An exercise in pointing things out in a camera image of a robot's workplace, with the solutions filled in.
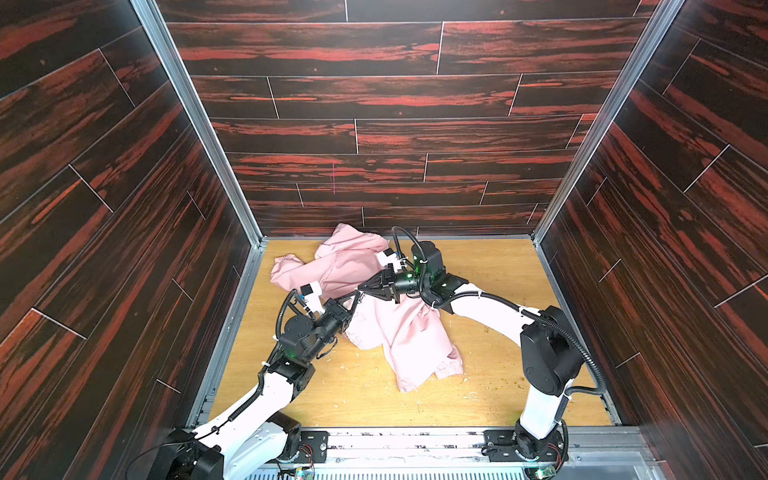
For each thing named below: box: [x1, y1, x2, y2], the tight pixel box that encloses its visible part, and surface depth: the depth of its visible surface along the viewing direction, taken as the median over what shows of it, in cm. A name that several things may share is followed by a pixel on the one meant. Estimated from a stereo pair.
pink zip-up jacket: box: [270, 225, 464, 392], surface depth 93 cm
